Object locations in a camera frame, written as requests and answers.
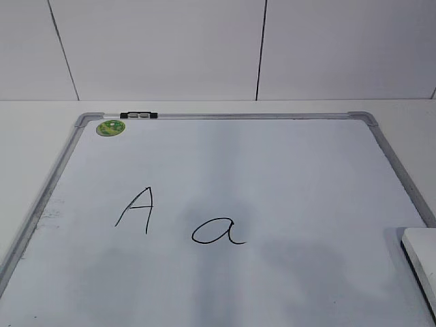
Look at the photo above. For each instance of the white rectangular board eraser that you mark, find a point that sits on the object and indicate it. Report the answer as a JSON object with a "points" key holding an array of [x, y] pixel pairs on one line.
{"points": [[419, 247]]}

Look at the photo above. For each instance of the black whiteboard hanger clip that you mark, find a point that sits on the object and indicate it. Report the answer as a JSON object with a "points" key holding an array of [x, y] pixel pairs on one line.
{"points": [[138, 115]]}

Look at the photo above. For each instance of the round green magnet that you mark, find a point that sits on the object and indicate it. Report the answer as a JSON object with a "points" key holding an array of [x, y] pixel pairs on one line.
{"points": [[110, 128]]}

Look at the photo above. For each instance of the white whiteboard with grey frame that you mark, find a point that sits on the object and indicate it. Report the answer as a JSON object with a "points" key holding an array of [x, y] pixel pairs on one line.
{"points": [[221, 222]]}

